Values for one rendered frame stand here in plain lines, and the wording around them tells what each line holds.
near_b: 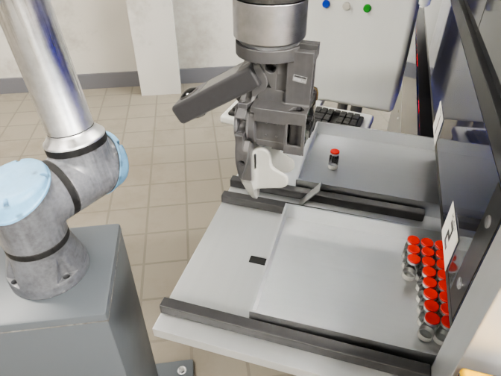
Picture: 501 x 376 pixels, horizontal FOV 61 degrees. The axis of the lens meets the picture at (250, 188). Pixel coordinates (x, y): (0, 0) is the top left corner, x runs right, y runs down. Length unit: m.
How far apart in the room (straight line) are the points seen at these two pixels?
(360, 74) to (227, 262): 0.84
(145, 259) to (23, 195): 1.29
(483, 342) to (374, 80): 1.02
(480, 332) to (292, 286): 0.32
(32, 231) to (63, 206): 0.07
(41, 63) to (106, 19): 2.71
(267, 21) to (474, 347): 0.39
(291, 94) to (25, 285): 0.63
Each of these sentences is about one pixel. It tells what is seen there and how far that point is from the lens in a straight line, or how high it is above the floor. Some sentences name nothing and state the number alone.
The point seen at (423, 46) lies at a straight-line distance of 1.89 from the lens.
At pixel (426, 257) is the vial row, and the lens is 0.76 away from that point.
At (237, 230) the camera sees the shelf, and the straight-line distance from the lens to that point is 0.82.
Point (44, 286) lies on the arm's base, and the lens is 0.89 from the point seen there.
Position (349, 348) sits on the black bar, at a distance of 0.65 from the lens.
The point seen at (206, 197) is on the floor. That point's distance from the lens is 2.31.
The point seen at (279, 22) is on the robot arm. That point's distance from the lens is 0.43.
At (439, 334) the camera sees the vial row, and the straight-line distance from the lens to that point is 0.70.
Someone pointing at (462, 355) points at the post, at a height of 1.02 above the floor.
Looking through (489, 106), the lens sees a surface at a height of 1.20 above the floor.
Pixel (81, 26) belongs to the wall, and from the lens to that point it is 3.54.
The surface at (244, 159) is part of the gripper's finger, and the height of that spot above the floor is 1.17.
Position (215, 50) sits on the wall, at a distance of 3.53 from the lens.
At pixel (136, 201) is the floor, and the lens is 2.35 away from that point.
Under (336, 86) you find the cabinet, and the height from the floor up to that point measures 0.86.
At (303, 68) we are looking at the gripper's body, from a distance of 0.45.
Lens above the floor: 1.45
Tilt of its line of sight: 38 degrees down
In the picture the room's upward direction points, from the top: straight up
